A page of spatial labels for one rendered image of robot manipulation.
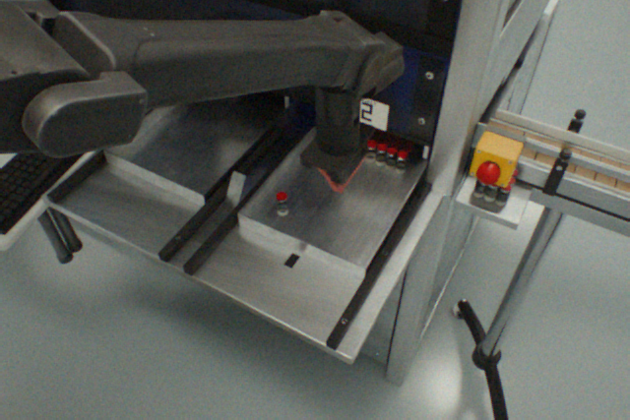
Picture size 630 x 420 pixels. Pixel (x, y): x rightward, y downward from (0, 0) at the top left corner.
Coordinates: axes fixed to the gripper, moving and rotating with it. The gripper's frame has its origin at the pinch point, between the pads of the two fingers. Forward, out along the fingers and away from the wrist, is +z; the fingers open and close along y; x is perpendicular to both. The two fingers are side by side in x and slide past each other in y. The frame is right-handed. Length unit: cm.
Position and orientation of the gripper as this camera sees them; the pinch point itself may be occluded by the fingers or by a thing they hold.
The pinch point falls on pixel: (338, 186)
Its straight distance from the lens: 81.4
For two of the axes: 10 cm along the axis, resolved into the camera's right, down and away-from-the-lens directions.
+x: -8.7, -3.5, 3.5
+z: 0.3, 6.7, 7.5
